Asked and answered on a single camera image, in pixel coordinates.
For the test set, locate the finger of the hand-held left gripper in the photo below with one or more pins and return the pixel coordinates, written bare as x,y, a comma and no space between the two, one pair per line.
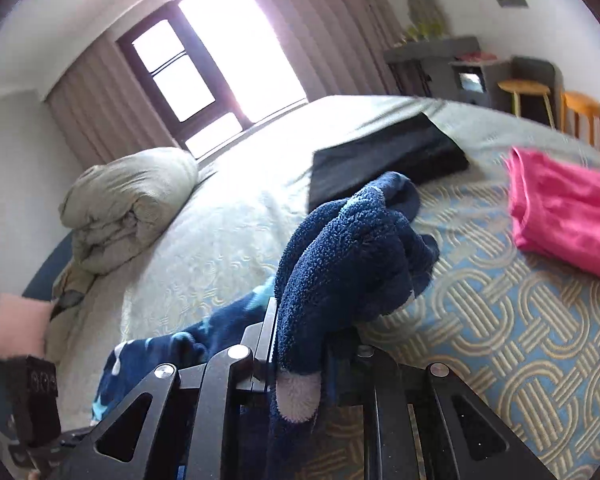
55,442

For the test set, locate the beige curtain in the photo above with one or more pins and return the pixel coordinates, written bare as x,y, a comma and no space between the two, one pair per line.
340,25
90,110

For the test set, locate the pink pants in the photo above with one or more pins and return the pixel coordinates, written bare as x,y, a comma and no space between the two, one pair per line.
565,210

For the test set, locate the crumpled beige sheet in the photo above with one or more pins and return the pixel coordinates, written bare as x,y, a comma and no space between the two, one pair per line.
65,320

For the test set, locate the pink pillow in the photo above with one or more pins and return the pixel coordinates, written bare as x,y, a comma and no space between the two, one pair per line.
20,325

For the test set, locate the black folded pants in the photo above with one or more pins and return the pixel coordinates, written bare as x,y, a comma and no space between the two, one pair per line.
390,160

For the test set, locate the dark-framed window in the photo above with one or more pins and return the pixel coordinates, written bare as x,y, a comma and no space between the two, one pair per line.
180,75

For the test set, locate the dark grey chair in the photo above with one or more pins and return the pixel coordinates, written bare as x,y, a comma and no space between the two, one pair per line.
535,67

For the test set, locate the grey side cabinet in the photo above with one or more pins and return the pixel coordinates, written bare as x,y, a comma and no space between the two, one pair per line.
495,80

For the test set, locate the light blue box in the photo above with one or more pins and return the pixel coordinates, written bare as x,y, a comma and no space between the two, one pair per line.
470,81

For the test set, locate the bed with patterned bedspread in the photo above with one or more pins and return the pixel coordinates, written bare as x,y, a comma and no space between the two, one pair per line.
480,320

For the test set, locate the grey dressing table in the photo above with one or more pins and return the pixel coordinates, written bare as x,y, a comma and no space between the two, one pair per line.
430,50

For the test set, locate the grey-framed mirror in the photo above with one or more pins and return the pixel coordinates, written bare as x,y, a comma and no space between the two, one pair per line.
422,5

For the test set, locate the navy star fleece pants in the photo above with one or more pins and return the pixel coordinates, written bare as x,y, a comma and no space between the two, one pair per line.
340,260

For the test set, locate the blue headboard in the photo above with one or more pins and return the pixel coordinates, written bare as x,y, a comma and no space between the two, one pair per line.
50,265

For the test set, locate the orange wooden stool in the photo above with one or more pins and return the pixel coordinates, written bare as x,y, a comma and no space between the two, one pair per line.
582,100

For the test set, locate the folded grey-green duvet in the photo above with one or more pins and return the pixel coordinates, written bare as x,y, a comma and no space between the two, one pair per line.
125,200

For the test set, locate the pink cloth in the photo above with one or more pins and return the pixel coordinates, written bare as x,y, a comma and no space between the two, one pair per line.
475,55

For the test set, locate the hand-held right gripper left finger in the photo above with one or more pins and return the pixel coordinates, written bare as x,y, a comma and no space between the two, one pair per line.
270,332

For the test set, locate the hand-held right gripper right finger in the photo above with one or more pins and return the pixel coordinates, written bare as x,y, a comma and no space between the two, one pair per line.
387,410

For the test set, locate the green bottles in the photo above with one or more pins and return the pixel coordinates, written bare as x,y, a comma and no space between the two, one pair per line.
425,31

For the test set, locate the round wooden stool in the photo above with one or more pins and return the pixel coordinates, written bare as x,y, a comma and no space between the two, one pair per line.
522,85

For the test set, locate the grey wall panel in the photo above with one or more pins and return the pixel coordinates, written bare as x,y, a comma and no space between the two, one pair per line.
510,1

